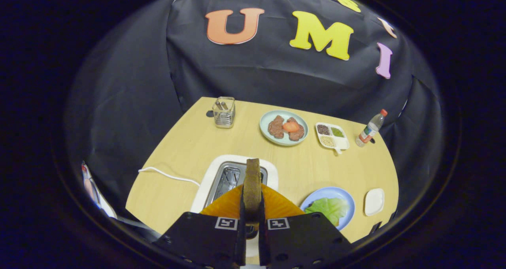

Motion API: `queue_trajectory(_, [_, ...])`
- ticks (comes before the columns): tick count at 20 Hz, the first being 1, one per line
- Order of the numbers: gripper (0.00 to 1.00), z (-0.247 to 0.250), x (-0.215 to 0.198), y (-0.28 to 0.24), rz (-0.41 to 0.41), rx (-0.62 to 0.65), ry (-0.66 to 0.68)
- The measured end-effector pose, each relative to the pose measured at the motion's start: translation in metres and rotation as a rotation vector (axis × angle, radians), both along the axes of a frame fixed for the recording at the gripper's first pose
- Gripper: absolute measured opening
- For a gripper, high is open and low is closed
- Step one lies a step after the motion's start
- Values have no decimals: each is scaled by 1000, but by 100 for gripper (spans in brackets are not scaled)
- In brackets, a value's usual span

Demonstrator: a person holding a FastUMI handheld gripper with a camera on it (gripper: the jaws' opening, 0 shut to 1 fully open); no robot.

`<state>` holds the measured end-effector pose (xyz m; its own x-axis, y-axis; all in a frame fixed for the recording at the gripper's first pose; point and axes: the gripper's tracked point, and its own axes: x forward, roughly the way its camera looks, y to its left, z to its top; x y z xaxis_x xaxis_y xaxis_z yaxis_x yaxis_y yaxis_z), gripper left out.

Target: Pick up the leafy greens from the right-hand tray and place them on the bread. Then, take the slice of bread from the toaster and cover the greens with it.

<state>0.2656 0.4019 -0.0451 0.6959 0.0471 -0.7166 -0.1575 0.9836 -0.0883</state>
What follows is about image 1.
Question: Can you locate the pale green plate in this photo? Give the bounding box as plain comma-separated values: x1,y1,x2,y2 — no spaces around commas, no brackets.
259,110,309,146

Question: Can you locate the white divided condiment tray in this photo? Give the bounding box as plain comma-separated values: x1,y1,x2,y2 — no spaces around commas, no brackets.
315,122,351,155

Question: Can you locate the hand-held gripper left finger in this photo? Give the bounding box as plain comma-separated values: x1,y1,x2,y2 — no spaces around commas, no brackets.
153,185,246,269

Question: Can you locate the wire utensil holder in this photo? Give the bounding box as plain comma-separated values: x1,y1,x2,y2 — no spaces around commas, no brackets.
212,97,236,129

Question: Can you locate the black backdrop cloth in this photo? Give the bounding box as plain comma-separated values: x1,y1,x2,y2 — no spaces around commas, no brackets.
65,0,443,222

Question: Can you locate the white toaster cable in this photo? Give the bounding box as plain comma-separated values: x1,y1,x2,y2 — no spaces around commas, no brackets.
138,167,201,187

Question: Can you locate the blue plate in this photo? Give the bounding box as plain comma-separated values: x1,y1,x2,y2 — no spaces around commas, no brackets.
300,187,355,231

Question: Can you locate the green lettuce leaf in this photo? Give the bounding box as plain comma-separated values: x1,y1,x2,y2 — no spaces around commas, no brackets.
304,198,349,224

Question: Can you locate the brown meat patty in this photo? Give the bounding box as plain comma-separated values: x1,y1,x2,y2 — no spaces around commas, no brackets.
287,117,306,141
268,115,285,139

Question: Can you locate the clear water bottle red label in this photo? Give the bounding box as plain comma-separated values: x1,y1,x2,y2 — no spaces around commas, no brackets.
355,109,388,148

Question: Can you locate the white plate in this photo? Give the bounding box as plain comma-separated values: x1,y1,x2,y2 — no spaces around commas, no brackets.
364,188,385,216

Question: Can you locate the white toaster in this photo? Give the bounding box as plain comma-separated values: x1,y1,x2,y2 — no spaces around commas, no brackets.
191,154,279,214

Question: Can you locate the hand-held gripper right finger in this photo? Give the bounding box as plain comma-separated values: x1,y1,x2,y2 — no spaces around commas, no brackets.
259,184,352,269

